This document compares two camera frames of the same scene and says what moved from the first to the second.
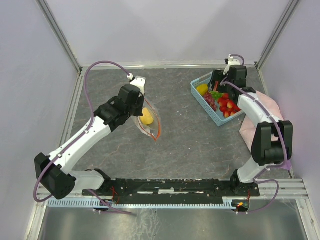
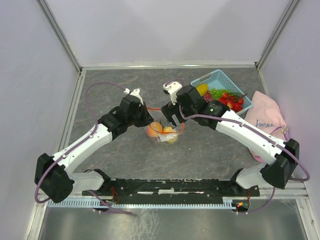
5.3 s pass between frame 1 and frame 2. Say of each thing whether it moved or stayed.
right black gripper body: moved
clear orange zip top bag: moved
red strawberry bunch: stayed
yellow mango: moved
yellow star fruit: stayed
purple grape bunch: stayed
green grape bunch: stayed
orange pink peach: moved
